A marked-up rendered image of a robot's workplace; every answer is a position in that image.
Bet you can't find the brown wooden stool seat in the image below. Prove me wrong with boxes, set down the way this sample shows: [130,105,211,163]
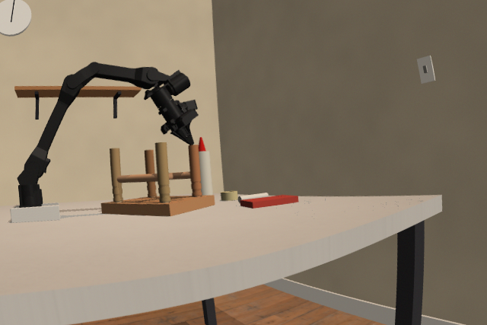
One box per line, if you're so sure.
[101,195,215,216]

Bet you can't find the brown wooden stool legs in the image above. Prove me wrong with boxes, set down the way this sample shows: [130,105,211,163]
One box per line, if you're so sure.
[110,142,202,203]

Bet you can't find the flat red rectangular block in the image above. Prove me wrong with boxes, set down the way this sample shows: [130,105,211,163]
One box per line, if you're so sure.
[240,195,298,209]

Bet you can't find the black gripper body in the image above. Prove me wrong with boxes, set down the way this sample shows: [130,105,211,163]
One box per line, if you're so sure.
[158,99,198,134]

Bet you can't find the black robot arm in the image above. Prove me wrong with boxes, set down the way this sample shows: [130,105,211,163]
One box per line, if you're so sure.
[18,62,190,208]

